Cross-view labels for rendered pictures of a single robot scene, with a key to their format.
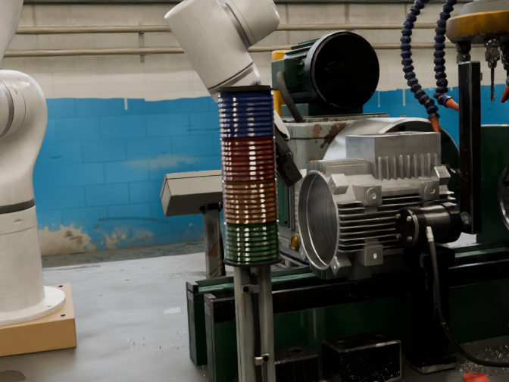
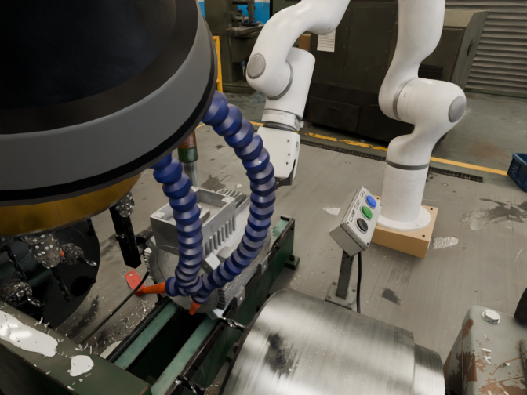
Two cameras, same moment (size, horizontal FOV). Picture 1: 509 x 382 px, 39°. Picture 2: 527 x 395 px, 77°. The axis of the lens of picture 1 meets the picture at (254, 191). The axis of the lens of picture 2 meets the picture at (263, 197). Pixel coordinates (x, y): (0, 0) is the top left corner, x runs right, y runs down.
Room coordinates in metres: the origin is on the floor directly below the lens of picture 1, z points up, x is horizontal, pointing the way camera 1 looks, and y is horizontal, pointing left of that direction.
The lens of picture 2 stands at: (1.62, -0.48, 1.47)
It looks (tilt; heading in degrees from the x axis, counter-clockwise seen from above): 31 degrees down; 136
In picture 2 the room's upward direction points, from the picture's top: straight up
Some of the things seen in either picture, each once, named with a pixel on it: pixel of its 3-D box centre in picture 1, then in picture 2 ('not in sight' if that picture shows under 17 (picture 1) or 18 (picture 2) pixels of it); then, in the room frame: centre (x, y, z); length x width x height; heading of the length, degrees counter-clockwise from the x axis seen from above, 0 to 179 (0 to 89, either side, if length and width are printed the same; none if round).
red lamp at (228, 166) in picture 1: (248, 158); not in sight; (0.77, 0.00, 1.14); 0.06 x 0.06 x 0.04
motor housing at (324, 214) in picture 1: (372, 214); (212, 249); (1.16, -0.19, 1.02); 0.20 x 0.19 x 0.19; 109
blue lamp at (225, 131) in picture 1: (246, 115); not in sight; (0.77, 0.00, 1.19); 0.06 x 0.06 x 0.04
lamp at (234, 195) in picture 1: (250, 199); (185, 138); (0.77, 0.00, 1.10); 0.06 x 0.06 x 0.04
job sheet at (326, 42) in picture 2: not in sight; (325, 35); (-0.82, 2.79, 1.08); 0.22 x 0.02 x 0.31; 6
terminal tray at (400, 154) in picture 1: (392, 155); (196, 222); (1.18, -0.23, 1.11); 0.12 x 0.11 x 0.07; 109
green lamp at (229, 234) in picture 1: (251, 240); (187, 151); (0.77, 0.00, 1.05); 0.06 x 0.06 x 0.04
